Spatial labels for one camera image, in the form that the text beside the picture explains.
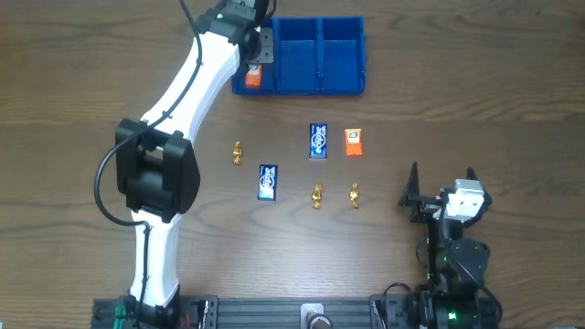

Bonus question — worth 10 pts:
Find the orange candy box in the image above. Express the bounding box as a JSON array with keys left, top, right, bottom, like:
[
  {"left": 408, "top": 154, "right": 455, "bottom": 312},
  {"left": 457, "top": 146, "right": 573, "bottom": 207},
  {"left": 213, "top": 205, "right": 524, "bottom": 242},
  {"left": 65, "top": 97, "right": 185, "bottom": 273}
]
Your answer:
[
  {"left": 344, "top": 128, "right": 364, "bottom": 158},
  {"left": 245, "top": 63, "right": 264, "bottom": 90}
]

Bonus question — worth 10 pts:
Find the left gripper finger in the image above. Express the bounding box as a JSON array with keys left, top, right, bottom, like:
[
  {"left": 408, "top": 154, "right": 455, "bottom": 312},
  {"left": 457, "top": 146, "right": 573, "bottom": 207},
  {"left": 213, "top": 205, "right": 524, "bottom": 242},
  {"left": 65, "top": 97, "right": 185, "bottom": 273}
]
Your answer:
[{"left": 260, "top": 27, "right": 275, "bottom": 64}]

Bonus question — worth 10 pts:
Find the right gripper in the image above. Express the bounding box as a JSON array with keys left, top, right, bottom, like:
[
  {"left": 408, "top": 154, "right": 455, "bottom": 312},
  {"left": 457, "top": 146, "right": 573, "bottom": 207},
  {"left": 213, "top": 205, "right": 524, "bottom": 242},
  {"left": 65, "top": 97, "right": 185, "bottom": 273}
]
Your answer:
[{"left": 398, "top": 161, "right": 494, "bottom": 228}]

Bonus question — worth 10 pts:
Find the mounting rail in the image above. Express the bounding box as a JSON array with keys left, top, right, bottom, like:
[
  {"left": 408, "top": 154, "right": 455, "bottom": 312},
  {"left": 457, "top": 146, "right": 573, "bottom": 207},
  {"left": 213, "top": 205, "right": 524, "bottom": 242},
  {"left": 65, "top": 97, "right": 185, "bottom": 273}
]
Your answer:
[{"left": 90, "top": 294, "right": 499, "bottom": 329}]

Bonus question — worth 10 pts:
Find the blue candy pack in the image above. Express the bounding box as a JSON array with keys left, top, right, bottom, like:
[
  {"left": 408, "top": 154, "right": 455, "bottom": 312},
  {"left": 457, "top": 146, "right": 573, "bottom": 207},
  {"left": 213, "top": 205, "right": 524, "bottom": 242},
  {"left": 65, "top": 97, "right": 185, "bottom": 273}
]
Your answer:
[
  {"left": 308, "top": 122, "right": 329, "bottom": 160},
  {"left": 257, "top": 164, "right": 279, "bottom": 202}
]

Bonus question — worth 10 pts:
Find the blue tray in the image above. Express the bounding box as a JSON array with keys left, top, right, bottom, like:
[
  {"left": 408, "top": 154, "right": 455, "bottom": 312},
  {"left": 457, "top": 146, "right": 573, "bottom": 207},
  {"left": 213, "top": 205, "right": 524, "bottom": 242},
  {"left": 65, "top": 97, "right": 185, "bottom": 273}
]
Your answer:
[{"left": 230, "top": 16, "right": 367, "bottom": 97}]

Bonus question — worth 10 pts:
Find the black cable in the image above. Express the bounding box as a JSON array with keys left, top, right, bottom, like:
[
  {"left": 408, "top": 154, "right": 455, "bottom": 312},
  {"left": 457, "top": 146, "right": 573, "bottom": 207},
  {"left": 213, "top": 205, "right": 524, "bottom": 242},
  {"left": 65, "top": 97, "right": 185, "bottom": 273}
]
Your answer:
[
  {"left": 93, "top": 0, "right": 205, "bottom": 228},
  {"left": 477, "top": 283, "right": 504, "bottom": 326}
]

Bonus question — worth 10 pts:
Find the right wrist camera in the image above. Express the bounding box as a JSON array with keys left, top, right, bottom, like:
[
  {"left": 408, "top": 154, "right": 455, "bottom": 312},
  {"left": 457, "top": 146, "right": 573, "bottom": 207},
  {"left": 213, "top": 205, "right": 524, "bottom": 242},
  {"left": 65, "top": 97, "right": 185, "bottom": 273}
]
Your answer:
[{"left": 441, "top": 178, "right": 485, "bottom": 216}]

